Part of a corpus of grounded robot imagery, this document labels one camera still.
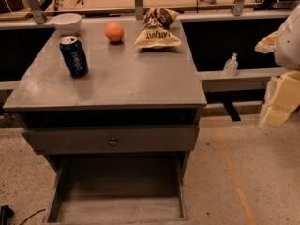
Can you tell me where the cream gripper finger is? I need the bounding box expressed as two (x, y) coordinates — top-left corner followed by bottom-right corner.
(260, 71), (300, 127)
(255, 31), (278, 54)

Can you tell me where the blue pepsi can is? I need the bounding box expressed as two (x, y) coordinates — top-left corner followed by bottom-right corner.
(59, 36), (88, 77)

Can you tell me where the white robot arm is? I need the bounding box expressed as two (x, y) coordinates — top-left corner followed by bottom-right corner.
(255, 5), (300, 127)

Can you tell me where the grey drawer cabinet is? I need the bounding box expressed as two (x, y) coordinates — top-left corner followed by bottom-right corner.
(2, 18), (208, 225)

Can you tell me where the grey top drawer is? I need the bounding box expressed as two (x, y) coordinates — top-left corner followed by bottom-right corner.
(22, 125), (199, 155)

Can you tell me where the open grey middle drawer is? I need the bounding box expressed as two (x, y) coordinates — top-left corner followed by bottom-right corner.
(43, 154), (200, 225)

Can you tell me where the clear sanitizer bottle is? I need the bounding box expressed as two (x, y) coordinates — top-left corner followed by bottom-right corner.
(223, 53), (238, 77)

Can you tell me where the yellow brown chip bag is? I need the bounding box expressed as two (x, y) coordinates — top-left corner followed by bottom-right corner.
(134, 7), (181, 49)

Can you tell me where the orange fruit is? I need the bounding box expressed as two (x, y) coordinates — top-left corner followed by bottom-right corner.
(105, 22), (124, 42)

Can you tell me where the white bowl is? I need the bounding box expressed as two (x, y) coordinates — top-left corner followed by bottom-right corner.
(51, 13), (82, 36)

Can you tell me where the grey metal rail shelf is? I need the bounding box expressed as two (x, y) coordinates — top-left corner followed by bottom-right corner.
(196, 67), (285, 92)

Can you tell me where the black cable on floor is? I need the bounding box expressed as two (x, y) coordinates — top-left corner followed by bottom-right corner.
(0, 204), (47, 225)

